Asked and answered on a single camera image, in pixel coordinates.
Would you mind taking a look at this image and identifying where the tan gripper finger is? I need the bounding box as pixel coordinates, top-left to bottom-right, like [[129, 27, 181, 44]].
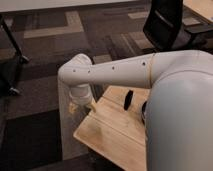
[[90, 102, 97, 113]]

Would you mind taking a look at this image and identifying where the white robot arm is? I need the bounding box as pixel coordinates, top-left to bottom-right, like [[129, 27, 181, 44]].
[[58, 50, 213, 171]]

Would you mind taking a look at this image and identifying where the black office chair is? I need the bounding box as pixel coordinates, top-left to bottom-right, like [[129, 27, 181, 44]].
[[143, 0, 213, 51]]

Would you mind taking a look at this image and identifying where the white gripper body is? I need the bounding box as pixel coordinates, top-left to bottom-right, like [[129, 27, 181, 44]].
[[69, 84, 93, 106]]

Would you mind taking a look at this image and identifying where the black eraser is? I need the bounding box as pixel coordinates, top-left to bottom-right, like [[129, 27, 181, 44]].
[[124, 90, 133, 110]]

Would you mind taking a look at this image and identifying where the blue patterned bowl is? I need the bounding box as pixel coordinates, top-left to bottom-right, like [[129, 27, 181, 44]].
[[141, 101, 147, 125]]

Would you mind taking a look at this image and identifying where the black chair base left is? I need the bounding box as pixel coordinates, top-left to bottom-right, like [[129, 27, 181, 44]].
[[0, 14, 29, 95]]

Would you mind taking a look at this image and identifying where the wooden desk top right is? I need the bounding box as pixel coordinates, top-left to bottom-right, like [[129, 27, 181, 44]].
[[183, 0, 213, 23]]

